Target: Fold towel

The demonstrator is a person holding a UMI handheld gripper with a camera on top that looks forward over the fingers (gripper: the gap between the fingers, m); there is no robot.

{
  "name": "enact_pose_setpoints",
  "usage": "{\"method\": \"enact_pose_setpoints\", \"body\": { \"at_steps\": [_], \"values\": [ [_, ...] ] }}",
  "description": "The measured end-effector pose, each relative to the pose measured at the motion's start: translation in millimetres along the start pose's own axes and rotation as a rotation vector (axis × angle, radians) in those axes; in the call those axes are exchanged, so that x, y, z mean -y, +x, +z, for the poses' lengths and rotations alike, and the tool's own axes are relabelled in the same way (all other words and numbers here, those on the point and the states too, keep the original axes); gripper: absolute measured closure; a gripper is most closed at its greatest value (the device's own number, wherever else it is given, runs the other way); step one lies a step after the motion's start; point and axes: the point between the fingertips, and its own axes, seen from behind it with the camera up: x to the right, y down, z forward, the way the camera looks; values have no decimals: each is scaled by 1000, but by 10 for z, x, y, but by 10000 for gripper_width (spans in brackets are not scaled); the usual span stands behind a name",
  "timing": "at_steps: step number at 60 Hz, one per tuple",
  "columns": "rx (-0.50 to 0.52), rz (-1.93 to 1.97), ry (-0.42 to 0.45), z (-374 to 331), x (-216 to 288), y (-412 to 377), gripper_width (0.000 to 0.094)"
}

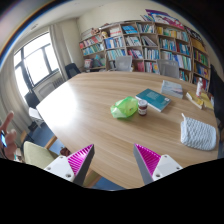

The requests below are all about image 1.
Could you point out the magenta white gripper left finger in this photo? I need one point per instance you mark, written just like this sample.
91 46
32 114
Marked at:
74 167

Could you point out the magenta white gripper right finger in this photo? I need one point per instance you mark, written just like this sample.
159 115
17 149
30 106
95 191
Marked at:
153 166

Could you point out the white blue folded towel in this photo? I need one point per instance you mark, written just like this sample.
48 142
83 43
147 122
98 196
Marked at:
197 134

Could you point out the person's hand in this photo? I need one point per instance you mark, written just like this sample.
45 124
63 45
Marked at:
7 151

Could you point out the red lidded jar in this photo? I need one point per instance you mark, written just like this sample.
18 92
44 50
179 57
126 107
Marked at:
142 107

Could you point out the green plastic bag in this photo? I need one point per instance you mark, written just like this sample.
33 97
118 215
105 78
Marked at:
124 108

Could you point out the teal book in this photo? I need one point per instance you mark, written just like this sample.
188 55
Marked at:
154 99

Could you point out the yellow white booklet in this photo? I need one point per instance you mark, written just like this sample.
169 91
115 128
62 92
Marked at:
194 99

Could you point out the light blue white book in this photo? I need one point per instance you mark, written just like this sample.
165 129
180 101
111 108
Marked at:
172 89

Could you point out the yellow paper sheet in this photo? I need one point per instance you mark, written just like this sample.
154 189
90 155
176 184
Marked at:
206 101

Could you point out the white bottle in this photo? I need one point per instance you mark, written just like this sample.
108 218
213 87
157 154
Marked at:
199 87

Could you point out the dark blue chair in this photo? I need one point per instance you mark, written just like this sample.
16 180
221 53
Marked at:
72 70

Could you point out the grey mesh chair right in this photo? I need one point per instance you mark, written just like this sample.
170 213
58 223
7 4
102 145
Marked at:
168 68

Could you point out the grey mesh chair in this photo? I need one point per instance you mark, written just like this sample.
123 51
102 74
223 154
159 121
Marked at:
168 68
123 63

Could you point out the grey mesh chair left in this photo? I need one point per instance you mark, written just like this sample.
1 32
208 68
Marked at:
123 63

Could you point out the wooden bookshelf with books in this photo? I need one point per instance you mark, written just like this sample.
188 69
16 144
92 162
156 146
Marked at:
147 42

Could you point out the beige curtain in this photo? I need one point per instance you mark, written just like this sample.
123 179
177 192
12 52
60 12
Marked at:
60 48

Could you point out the window with dark frame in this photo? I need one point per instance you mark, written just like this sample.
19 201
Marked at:
34 62

